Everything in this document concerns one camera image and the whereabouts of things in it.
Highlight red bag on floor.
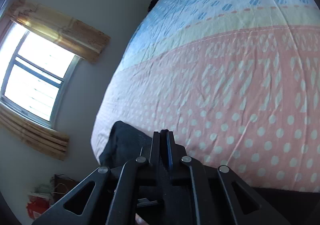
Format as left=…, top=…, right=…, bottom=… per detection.
left=26, top=193, right=53, bottom=220

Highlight polka dot bed sheet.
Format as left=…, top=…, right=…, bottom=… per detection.
left=91, top=0, right=319, bottom=192

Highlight black item beside bed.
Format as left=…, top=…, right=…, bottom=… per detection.
left=148, top=0, right=159, bottom=12

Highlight yellow left window curtain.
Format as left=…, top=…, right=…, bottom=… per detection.
left=5, top=0, right=110, bottom=63

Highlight left side window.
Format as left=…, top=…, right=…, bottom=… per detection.
left=1, top=21, right=79, bottom=127

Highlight black pants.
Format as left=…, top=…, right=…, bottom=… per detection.
left=99, top=121, right=178, bottom=224

